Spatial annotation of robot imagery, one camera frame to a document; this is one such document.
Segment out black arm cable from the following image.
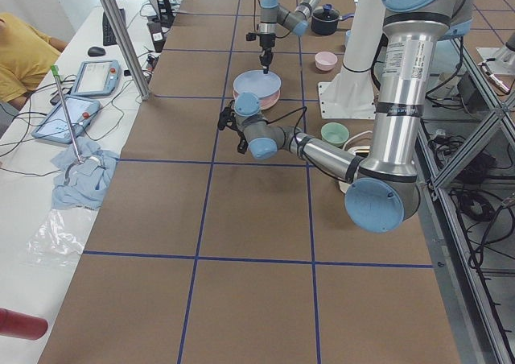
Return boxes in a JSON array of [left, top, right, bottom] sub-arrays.
[[252, 0, 282, 39], [265, 105, 309, 139]]

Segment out light blue cup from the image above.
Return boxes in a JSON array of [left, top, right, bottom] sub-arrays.
[[344, 30, 352, 48]]

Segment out light blue plate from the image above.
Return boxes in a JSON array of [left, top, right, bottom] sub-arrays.
[[233, 70, 282, 98]]

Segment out black keyboard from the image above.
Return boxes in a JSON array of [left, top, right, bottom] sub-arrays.
[[101, 12, 117, 47]]

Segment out cream toaster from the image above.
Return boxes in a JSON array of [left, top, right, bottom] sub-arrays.
[[336, 130, 373, 194]]

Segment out black computer mouse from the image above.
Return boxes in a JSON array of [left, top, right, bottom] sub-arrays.
[[87, 46, 106, 57]]

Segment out light blue cloth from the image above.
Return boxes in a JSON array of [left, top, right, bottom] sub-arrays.
[[51, 137, 118, 210]]

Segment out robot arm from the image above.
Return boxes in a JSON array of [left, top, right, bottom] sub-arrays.
[[245, 0, 321, 74], [217, 0, 473, 233]]

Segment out teach pendant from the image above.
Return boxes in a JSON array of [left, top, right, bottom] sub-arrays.
[[31, 95, 101, 144], [71, 60, 120, 97]]

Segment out person in yellow shirt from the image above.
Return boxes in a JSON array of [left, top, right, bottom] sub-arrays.
[[1, 12, 68, 110]]

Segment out aluminium frame post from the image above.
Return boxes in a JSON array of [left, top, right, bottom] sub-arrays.
[[100, 0, 150, 101]]

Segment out pink plate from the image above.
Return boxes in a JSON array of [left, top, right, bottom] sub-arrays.
[[233, 90, 281, 110]]

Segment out dark blue pot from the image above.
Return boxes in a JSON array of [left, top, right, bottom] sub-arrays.
[[311, 13, 355, 35]]

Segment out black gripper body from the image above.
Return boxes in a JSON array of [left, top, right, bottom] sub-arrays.
[[245, 32, 277, 58], [217, 106, 245, 140]]

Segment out green bowl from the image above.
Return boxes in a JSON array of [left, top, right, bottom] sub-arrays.
[[320, 122, 349, 148]]

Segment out lower teach pendant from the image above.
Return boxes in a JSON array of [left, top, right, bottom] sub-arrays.
[[31, 95, 101, 144]]

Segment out red cylinder bottle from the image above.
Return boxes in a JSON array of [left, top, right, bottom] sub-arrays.
[[1, 308, 48, 341]]

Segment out metal rod green tip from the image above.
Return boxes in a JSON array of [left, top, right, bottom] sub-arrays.
[[51, 64, 84, 164]]

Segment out glass pot lid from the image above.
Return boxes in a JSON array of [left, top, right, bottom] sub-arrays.
[[313, 3, 340, 22]]

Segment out pink bowl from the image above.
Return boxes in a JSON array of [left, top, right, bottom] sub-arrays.
[[315, 51, 339, 72]]

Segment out upper teach pendant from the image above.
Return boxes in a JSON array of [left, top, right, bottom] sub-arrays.
[[71, 60, 120, 97]]

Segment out clear plastic bag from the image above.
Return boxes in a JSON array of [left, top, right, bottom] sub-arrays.
[[24, 208, 97, 271]]

